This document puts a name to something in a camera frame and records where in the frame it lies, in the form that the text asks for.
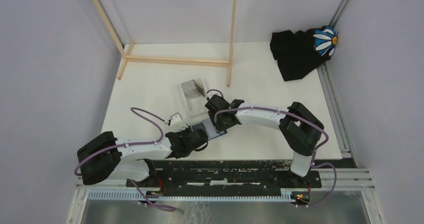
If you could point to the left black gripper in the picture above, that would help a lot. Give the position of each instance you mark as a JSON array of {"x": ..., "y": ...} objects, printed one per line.
[{"x": 187, "y": 130}]

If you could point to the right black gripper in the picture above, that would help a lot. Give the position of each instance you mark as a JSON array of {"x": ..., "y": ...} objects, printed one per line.
[{"x": 218, "y": 127}]

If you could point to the blue leather card holder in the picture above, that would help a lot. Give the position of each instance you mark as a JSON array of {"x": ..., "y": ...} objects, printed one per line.
[{"x": 212, "y": 132}]

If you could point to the black VIP credit card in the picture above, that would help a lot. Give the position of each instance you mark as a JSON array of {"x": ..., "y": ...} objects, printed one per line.
[{"x": 198, "y": 126}]

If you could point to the clear plastic card box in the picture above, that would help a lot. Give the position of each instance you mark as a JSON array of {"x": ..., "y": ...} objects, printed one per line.
[{"x": 196, "y": 106}]

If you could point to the silver credit card stack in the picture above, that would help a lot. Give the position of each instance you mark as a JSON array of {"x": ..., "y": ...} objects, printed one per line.
[{"x": 192, "y": 89}]

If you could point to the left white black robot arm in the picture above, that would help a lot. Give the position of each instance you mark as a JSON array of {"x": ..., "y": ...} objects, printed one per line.
[{"x": 107, "y": 157}]

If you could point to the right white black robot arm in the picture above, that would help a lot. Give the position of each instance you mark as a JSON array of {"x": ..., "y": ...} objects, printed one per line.
[{"x": 303, "y": 131}]

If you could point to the black cloth with daisy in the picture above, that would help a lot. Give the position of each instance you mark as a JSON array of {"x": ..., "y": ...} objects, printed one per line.
[{"x": 299, "y": 53}]

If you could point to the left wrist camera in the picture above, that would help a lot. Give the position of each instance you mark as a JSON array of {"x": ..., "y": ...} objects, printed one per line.
[{"x": 176, "y": 123}]

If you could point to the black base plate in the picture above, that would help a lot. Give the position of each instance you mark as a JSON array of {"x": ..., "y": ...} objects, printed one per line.
[{"x": 236, "y": 178}]

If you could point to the wooden frame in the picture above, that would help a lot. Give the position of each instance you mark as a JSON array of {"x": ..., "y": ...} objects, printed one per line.
[{"x": 127, "y": 55}]

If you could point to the white slotted cable duct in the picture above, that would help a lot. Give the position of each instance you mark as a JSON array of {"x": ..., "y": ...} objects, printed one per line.
[{"x": 134, "y": 195}]

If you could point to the aluminium rail frame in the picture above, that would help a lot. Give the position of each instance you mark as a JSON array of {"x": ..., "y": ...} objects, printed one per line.
[{"x": 351, "y": 180}]

